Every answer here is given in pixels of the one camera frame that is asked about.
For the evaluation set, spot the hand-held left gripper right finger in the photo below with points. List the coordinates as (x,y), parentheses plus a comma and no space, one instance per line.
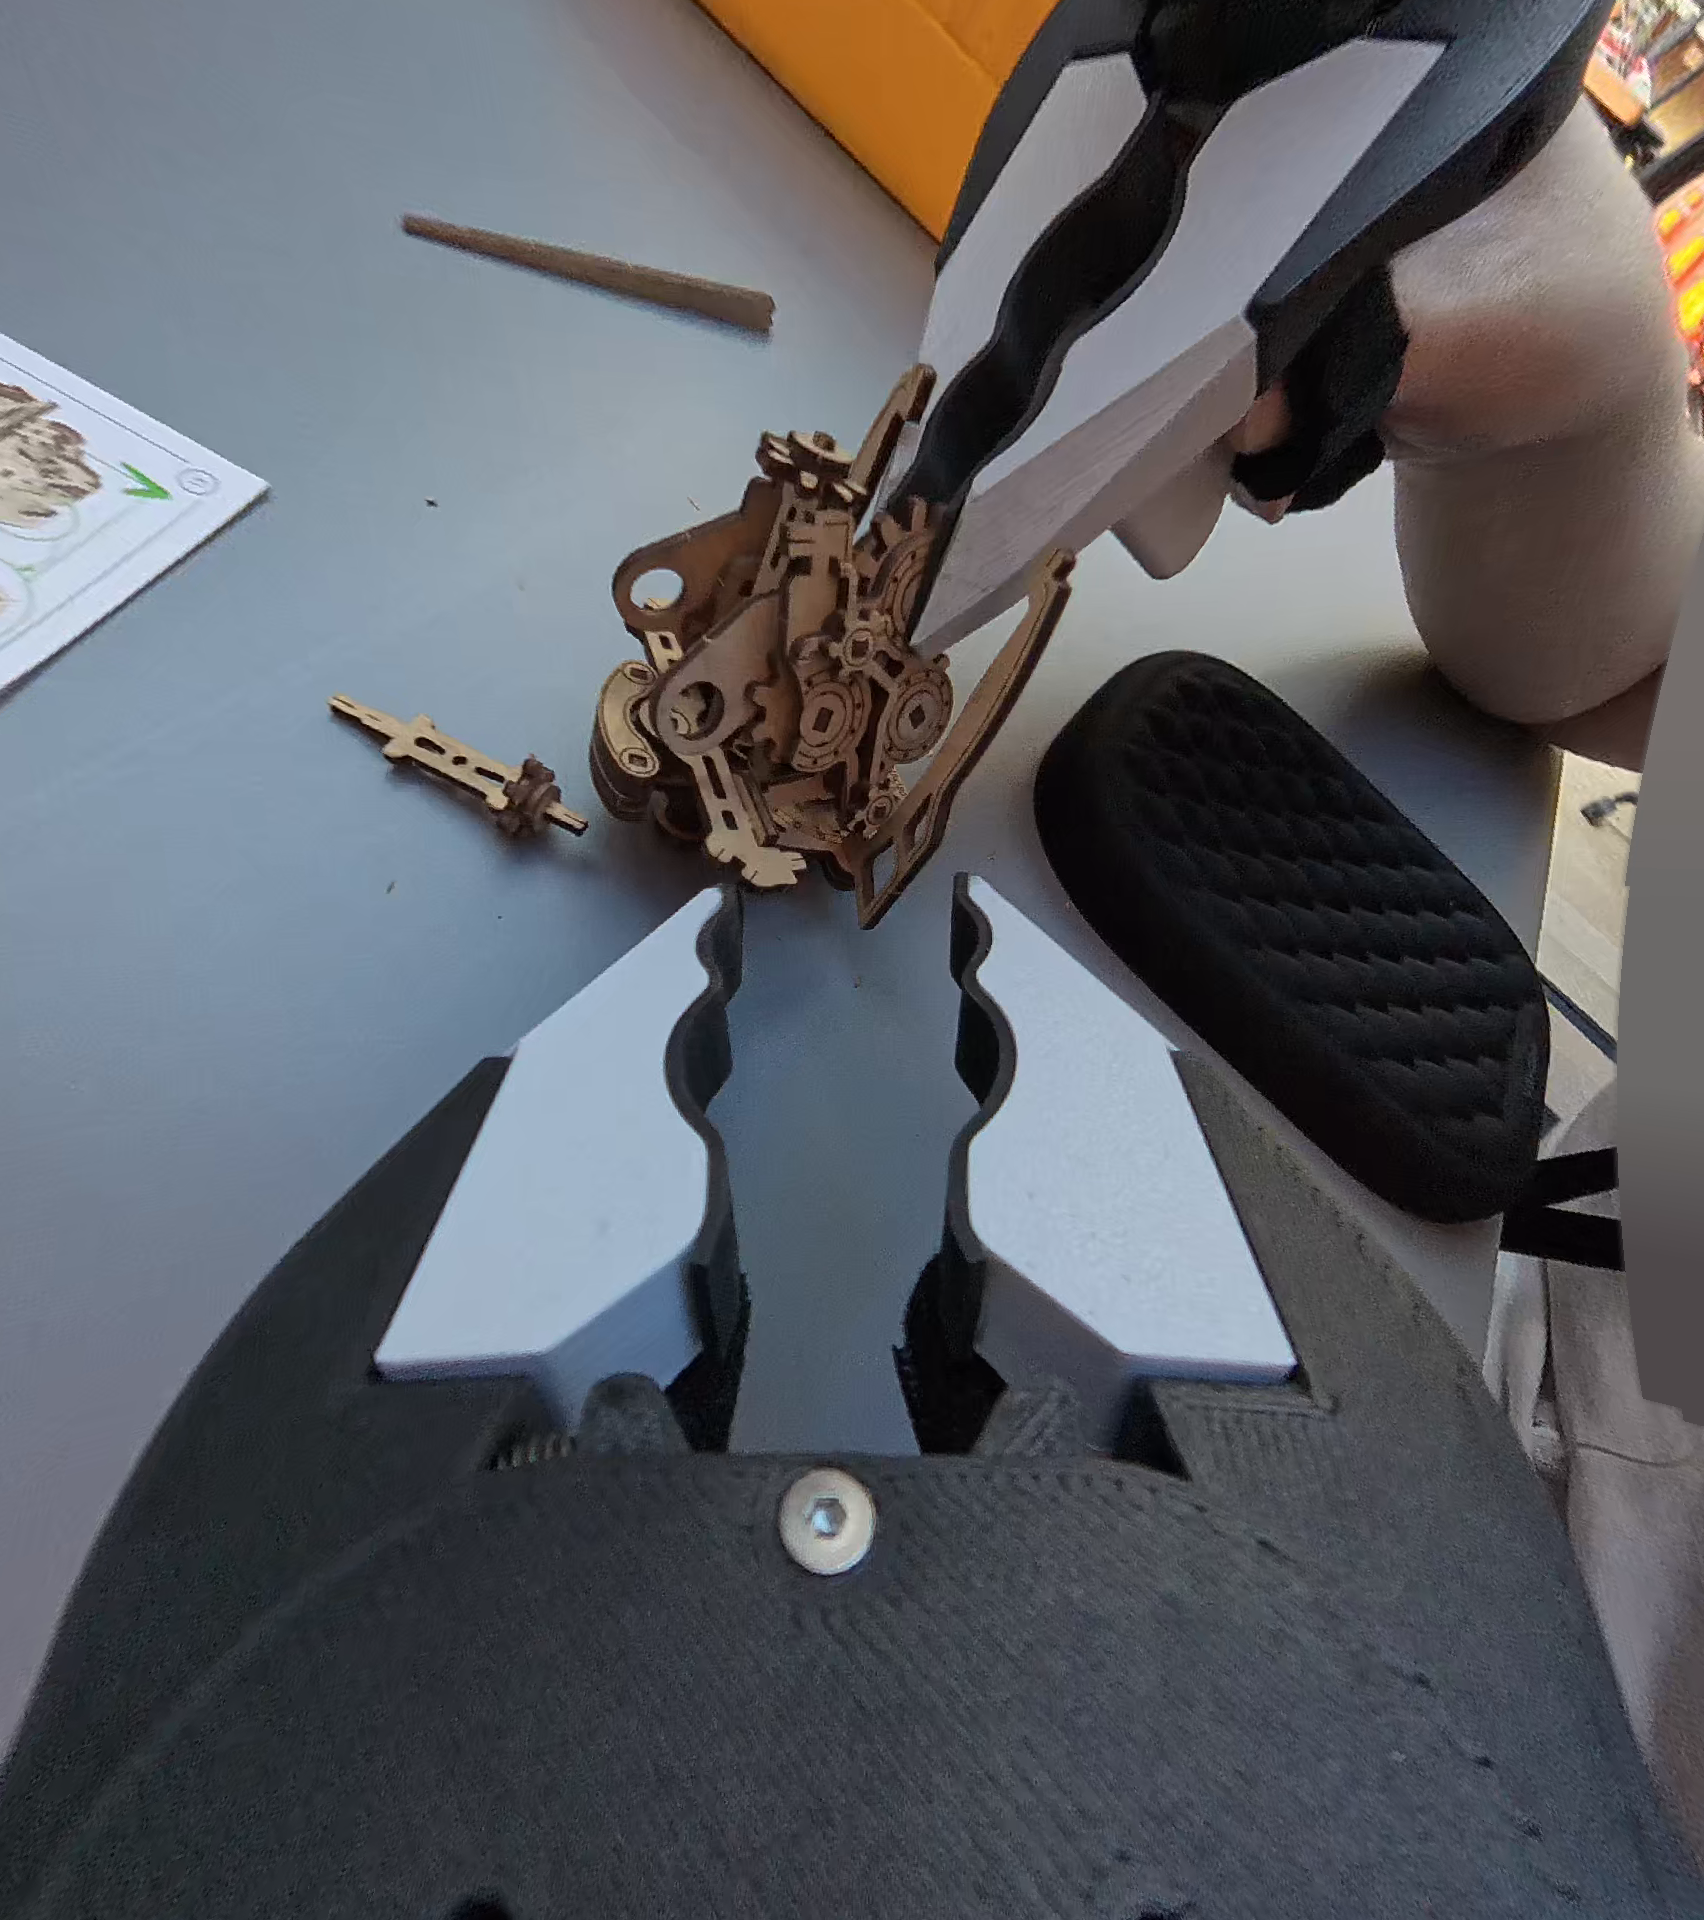
(1106,1215)

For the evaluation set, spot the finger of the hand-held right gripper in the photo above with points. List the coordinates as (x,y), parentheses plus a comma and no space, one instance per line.
(1180,343)
(1016,206)

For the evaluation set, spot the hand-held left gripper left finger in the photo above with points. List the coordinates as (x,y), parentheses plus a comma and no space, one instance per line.
(569,1202)

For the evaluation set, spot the wooden mechanical model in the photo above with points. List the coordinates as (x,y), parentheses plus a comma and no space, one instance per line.
(778,691)

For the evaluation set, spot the person's right forearm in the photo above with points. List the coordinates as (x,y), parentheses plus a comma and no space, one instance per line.
(1527,601)

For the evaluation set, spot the person's right hand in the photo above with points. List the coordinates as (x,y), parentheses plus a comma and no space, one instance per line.
(1527,302)

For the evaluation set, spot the orange-yellow plastic container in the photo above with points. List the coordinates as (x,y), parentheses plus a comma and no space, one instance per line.
(870,77)

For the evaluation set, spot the black textured armrest pad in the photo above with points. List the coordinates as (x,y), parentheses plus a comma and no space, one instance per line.
(1289,930)

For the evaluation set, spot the dark wooden stick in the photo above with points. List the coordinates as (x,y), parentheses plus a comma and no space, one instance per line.
(596,280)

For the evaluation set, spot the small wooden axle part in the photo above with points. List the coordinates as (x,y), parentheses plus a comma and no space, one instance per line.
(462,767)

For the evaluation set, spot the printed instruction booklet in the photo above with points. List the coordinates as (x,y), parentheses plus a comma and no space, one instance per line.
(117,528)

